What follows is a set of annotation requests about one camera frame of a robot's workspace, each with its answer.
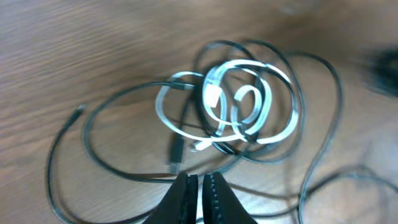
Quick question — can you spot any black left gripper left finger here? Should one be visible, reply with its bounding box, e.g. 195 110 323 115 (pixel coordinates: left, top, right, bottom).
144 172 198 224

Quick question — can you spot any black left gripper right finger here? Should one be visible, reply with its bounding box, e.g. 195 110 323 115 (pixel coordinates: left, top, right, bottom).
202 172 257 224

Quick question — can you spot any white USB cable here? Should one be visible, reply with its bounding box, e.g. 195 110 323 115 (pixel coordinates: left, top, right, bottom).
154 58 300 153

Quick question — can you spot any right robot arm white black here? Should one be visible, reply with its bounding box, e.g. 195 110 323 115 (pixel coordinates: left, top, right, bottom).
361 45 397 98

